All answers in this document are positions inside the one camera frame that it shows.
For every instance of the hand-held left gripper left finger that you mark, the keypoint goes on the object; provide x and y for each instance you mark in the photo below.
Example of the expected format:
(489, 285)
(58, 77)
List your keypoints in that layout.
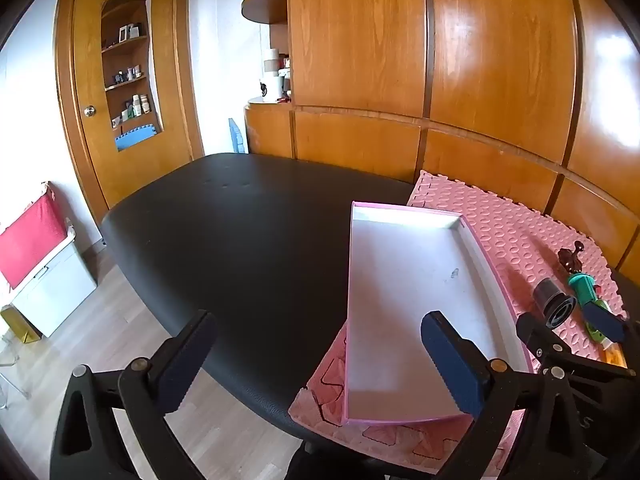
(185, 360)

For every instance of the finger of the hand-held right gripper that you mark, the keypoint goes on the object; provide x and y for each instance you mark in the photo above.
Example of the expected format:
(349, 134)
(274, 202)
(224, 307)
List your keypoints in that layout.
(605, 322)
(537, 332)

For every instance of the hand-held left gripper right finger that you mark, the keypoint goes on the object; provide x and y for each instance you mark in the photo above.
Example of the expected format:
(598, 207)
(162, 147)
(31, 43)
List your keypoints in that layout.
(450, 360)

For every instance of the green and white hand tool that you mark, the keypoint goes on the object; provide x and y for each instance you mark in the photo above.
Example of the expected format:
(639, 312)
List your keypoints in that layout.
(594, 333)

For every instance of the black cylinder cap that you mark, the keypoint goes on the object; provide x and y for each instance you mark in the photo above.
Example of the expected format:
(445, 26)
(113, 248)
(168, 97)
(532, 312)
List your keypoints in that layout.
(555, 305)

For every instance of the orange plastic piece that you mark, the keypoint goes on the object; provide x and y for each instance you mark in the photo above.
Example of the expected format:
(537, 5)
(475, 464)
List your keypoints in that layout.
(614, 357)

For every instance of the teal plastic flanged part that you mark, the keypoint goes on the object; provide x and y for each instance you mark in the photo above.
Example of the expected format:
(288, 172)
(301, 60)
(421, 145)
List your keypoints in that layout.
(582, 287)

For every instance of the dark brown figurine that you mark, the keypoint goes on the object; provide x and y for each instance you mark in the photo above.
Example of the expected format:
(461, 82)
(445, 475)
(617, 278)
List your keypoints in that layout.
(569, 260)

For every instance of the pink shallow box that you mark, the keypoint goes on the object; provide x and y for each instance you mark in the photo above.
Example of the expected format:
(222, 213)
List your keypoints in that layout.
(410, 285)

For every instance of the pink foam mat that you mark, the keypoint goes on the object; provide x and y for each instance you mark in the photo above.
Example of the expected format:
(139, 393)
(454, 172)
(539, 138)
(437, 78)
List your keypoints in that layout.
(500, 220)

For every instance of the white storage box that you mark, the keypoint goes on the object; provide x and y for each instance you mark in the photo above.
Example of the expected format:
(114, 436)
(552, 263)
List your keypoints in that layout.
(55, 295)

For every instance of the gold box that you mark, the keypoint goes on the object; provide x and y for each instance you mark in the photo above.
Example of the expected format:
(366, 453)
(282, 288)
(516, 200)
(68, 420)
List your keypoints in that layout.
(20, 325)

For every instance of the red cloth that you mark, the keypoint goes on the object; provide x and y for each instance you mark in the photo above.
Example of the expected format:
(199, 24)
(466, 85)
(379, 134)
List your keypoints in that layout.
(30, 240)

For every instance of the wooden door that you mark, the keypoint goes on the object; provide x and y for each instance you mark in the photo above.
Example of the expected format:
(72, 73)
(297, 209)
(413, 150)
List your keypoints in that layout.
(100, 160)

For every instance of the blue foam mat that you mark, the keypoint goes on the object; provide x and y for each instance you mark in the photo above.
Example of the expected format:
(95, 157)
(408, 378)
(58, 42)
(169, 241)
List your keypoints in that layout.
(238, 136)

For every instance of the group of white bottles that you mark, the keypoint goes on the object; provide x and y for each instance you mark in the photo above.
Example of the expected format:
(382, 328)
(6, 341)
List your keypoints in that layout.
(136, 106)

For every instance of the metal door knob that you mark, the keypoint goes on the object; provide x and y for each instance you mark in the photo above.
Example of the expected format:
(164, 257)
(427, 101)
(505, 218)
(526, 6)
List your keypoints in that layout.
(89, 111)

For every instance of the large white paper roll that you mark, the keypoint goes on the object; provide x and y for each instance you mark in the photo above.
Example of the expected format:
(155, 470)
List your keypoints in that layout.
(274, 86)

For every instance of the group of dark small jars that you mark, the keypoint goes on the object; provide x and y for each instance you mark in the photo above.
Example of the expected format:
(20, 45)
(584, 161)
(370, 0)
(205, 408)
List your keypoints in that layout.
(129, 76)

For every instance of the wooden wardrobe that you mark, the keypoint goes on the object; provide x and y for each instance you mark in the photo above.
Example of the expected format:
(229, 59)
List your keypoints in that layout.
(360, 35)

